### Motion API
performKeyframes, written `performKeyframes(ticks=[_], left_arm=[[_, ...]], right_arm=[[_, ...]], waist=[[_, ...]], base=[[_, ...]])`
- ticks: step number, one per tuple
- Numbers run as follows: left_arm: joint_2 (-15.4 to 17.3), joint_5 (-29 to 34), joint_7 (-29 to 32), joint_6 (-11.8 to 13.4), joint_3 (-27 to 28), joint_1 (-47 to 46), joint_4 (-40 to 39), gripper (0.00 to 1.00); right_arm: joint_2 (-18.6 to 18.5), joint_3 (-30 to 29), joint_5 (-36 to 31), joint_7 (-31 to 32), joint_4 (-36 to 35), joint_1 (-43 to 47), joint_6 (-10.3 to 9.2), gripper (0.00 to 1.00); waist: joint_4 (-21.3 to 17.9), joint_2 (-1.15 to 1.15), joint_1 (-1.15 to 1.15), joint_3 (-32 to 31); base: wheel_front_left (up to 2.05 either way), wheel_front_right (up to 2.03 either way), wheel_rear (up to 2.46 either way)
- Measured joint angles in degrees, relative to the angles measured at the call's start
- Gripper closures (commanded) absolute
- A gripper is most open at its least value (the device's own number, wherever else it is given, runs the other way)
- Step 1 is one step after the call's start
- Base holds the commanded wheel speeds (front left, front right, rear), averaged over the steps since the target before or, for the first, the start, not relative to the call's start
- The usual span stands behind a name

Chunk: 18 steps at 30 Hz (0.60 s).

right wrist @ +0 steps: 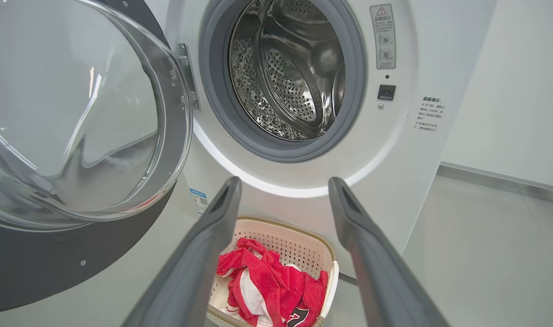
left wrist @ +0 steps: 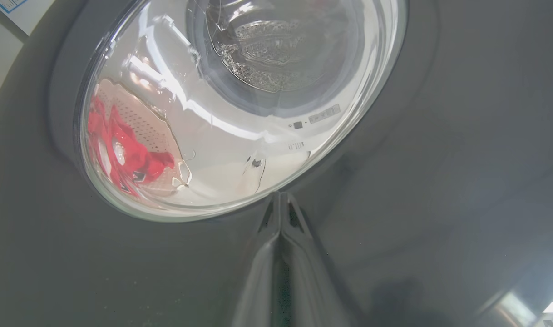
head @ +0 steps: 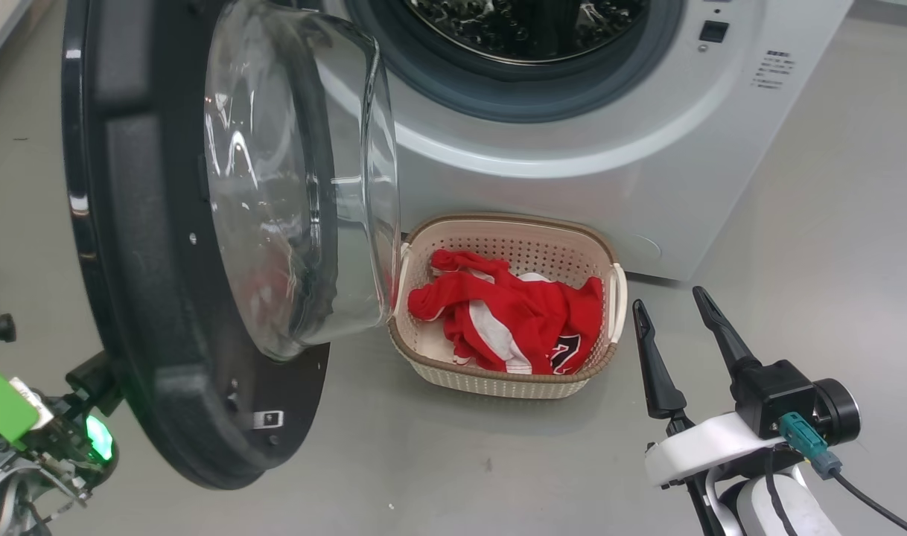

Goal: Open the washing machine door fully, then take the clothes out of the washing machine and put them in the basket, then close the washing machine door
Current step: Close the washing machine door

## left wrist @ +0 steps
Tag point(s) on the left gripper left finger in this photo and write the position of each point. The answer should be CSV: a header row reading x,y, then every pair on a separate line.
x,y
258,290

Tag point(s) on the cream perforated laundry basket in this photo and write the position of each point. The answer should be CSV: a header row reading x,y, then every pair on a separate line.
x,y
145,122

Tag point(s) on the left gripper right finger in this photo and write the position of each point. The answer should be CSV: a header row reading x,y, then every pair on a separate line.
x,y
308,290

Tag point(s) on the blue energy label sticker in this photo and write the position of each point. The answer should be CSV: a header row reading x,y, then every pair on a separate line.
x,y
6,3

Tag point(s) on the black washing machine door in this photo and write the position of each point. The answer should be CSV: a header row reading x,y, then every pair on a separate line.
x,y
440,136

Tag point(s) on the red basketball jersey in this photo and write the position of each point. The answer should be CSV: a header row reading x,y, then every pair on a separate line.
x,y
145,161

